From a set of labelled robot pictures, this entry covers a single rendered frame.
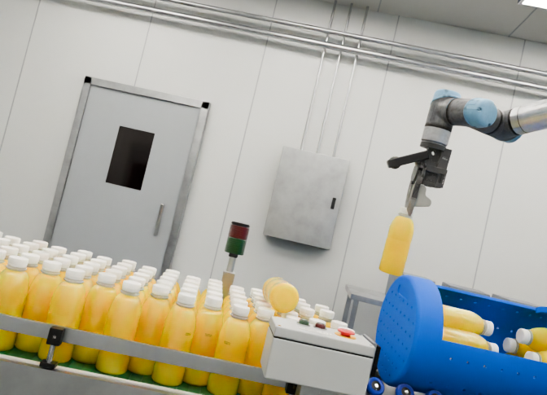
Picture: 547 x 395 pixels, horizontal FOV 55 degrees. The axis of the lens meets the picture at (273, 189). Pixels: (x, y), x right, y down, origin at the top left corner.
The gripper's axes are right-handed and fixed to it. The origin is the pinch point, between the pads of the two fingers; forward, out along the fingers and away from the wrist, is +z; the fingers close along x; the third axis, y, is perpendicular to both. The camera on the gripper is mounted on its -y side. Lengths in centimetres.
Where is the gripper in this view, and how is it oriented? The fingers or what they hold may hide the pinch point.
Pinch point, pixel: (406, 210)
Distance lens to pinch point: 154.2
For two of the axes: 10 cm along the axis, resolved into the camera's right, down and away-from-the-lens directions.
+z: -2.7, 9.6, 0.3
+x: 0.9, -0.1, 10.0
